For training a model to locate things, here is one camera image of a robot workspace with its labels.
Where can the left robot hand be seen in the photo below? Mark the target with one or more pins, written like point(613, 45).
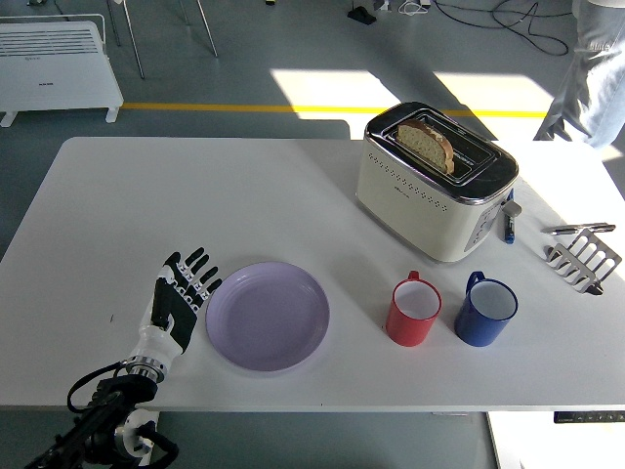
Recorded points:
point(156, 342)

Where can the purple plate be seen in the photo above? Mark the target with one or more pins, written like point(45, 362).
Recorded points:
point(268, 317)

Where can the bread slice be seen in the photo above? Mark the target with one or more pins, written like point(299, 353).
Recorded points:
point(425, 141)

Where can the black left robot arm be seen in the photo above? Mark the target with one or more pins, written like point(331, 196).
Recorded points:
point(97, 415)

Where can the white table leg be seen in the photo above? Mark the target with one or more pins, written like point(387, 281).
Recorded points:
point(141, 439)
point(493, 439)

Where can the red enamel mug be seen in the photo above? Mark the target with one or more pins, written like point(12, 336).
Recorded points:
point(407, 332)

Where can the white panel heater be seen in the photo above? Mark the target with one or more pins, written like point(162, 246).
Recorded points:
point(49, 88)

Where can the cream toaster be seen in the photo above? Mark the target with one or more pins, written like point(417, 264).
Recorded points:
point(405, 205)

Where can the metal chair legs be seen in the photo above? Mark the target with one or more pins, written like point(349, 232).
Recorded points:
point(134, 44)

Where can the blue enamel mug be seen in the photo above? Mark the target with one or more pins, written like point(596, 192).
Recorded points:
point(476, 332)

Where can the blue marker pen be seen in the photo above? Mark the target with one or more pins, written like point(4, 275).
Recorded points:
point(509, 234)

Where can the black floor device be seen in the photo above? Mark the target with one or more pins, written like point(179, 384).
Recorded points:
point(362, 15)

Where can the black table control panel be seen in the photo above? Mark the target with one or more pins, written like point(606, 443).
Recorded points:
point(586, 417)

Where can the silver toast rack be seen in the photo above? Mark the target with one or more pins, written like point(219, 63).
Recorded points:
point(608, 261)

